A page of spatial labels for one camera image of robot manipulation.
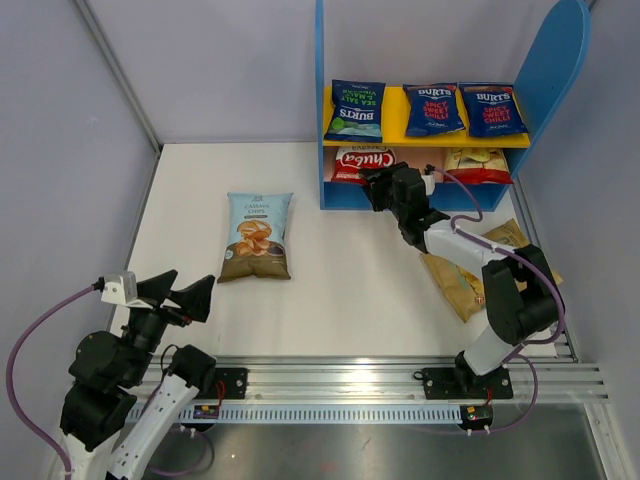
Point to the aluminium mounting rail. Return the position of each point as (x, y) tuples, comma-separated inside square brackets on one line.
[(389, 380)]

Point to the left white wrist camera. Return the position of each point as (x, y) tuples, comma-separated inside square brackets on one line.
[(120, 289)]

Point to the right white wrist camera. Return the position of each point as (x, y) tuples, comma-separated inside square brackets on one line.
[(430, 176)]

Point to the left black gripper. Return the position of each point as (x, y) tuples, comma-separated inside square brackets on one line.
[(402, 190)]

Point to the light blue cassava chips bag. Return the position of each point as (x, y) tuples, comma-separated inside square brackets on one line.
[(256, 240)]

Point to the blue shelf with coloured boards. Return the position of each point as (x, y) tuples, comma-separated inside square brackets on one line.
[(548, 72)]

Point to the blue Burts sea salt bag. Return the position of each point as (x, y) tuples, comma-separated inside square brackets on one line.
[(357, 112)]

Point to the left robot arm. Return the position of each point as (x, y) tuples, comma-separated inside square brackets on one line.
[(107, 366)]

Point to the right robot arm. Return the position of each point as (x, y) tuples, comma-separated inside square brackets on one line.
[(521, 298)]

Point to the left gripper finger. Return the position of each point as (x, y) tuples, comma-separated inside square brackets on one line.
[(154, 291), (191, 304)]

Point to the blue Burts chilli bag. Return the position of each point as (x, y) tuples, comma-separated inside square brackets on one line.
[(433, 110), (492, 110)]

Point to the white slotted cable duct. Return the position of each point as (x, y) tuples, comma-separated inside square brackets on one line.
[(348, 414)]

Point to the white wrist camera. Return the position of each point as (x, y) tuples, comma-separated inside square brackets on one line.
[(430, 176), (120, 289)]

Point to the yellow chips bag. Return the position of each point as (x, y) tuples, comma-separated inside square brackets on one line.
[(463, 291)]

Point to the red Chuba bag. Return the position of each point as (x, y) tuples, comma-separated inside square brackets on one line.
[(478, 165), (351, 161)]

